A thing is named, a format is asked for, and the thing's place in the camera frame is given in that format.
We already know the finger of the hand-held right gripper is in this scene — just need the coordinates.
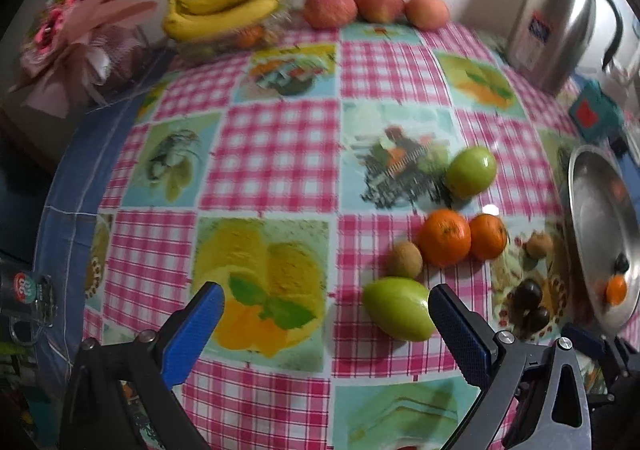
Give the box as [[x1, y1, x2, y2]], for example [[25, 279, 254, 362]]
[[562, 322, 632, 406]]

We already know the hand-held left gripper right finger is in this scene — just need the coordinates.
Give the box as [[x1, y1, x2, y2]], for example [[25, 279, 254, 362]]
[[428, 283, 593, 450]]

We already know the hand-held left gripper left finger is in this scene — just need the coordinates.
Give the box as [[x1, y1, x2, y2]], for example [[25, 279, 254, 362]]
[[60, 281, 226, 450]]

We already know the oblong green mango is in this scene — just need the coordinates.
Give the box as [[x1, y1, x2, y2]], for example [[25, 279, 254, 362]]
[[362, 276, 437, 342]]

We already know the large orange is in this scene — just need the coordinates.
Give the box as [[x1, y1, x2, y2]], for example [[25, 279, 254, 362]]
[[417, 210, 472, 267]]

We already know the round steel plate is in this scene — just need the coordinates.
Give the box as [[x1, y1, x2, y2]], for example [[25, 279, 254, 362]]
[[567, 144, 640, 336]]

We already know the small orange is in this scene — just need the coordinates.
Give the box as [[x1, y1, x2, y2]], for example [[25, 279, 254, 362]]
[[604, 275, 628, 306], [237, 25, 266, 49]]

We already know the brown kiwi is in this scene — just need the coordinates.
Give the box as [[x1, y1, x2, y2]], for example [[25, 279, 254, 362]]
[[386, 241, 424, 279], [525, 232, 555, 258]]

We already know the medium orange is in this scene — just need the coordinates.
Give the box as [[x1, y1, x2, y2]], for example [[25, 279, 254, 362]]
[[469, 214, 508, 261]]

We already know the round green apple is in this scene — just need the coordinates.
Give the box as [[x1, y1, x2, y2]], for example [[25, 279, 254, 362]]
[[445, 146, 498, 199]]

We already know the dark can with round label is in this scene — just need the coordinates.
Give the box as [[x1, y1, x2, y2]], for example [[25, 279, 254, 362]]
[[0, 260, 57, 331]]

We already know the blue table cover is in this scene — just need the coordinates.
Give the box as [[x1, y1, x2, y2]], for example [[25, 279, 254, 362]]
[[32, 47, 176, 450]]

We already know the black power adapter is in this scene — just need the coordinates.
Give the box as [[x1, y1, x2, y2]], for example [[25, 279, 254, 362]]
[[607, 122, 632, 158]]

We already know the pink checkered tablecloth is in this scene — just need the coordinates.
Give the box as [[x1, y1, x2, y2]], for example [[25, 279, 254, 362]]
[[82, 22, 640, 450]]

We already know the teal box with red label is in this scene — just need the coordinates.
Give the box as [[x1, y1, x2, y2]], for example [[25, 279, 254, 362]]
[[570, 80, 626, 143]]

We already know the clear glass bowl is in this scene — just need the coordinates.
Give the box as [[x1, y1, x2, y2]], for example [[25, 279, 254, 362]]
[[170, 5, 297, 65]]

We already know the stainless steel thermos jug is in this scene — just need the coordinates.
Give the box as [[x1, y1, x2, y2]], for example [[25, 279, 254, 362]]
[[505, 0, 626, 96]]

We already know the red apple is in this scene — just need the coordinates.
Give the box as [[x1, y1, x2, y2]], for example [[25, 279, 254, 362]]
[[302, 0, 358, 29], [348, 0, 405, 24], [404, 0, 450, 30]]

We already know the yellow banana bunch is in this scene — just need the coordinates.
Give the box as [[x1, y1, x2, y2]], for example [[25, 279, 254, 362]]
[[161, 0, 307, 42]]

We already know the pink flower bouquet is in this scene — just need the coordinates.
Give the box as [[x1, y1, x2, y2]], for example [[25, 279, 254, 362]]
[[7, 0, 158, 118]]

